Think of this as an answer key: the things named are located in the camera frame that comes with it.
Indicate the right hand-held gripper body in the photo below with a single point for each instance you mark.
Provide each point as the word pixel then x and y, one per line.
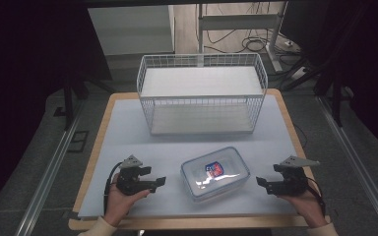
pixel 292 185

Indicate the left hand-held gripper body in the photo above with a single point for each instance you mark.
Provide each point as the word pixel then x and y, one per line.
pixel 129 183

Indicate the clear plastic lidded container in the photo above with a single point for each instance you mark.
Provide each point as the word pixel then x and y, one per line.
pixel 215 183

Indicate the person's left hand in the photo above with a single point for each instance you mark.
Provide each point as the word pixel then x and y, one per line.
pixel 118 206

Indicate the person's right hand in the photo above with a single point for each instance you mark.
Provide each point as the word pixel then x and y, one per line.
pixel 308 207

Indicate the white table mat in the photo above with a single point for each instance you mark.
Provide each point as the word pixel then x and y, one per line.
pixel 144 147

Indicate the dark floor plate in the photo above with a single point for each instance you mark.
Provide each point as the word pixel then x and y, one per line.
pixel 78 141

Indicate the black stand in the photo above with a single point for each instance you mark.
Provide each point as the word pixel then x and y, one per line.
pixel 336 98
pixel 68 98

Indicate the white power strip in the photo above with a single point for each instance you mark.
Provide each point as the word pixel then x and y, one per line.
pixel 298 73

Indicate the grey cabinet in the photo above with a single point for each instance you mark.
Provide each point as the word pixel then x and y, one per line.
pixel 129 29

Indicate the aluminium rail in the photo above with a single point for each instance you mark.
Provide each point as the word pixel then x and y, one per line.
pixel 357 164
pixel 49 177

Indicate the white metal desk frame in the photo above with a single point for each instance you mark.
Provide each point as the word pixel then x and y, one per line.
pixel 236 22

